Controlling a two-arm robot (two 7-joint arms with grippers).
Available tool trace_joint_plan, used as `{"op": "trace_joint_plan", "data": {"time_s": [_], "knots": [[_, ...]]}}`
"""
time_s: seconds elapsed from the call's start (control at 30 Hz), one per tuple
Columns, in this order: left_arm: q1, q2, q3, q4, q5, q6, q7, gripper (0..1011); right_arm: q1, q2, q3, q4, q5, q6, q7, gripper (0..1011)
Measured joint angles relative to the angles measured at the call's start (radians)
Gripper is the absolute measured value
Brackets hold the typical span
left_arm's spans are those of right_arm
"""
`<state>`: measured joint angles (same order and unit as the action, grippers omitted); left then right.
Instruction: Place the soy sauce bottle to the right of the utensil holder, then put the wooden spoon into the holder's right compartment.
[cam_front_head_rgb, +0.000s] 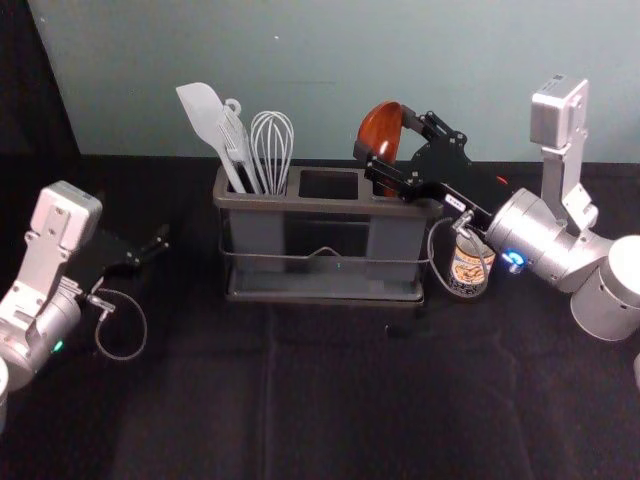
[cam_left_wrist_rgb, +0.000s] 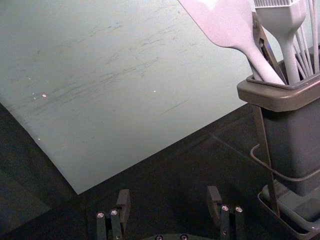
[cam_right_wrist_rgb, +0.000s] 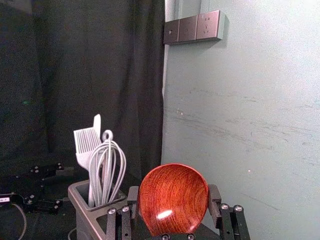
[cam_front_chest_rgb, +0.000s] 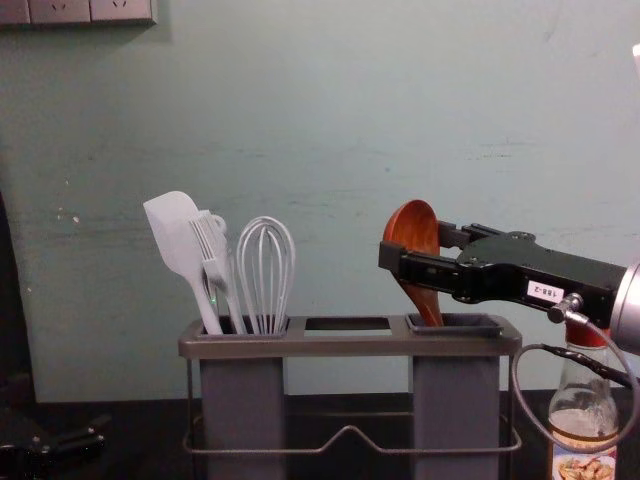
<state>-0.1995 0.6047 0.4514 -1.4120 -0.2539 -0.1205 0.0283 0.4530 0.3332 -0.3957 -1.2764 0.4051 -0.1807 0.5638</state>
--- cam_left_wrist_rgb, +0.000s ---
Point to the steel kitchen tongs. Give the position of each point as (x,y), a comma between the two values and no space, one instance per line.
(261,37)

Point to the black rack with steel bars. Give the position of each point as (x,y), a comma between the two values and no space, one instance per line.
(300,212)

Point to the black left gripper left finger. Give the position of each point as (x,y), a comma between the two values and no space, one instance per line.
(123,202)

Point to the white silicone spatula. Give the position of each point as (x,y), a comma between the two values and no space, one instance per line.
(225,22)

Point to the grey plastic utensil holder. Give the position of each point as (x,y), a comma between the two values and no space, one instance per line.
(295,140)

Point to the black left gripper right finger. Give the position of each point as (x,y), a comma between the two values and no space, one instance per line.
(215,200)

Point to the white silicone basting brush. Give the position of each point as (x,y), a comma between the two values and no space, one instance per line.
(282,20)

